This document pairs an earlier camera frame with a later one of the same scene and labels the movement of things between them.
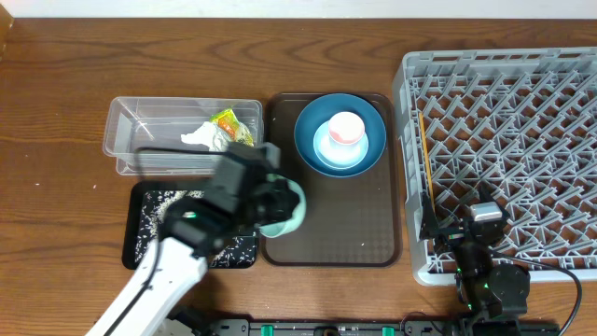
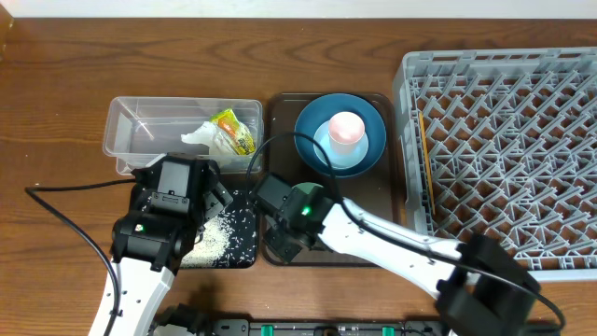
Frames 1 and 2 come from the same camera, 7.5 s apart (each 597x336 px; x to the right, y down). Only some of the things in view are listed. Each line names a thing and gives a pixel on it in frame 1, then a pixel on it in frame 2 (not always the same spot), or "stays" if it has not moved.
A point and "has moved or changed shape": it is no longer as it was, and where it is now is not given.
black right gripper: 451,236 to 276,239
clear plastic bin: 132,122 stays
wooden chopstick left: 428,162 stays
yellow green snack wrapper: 235,130 stays
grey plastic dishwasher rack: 520,122 stays
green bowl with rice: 280,229 has moved or changed shape
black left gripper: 288,196 to 216,195
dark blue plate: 316,116 stays
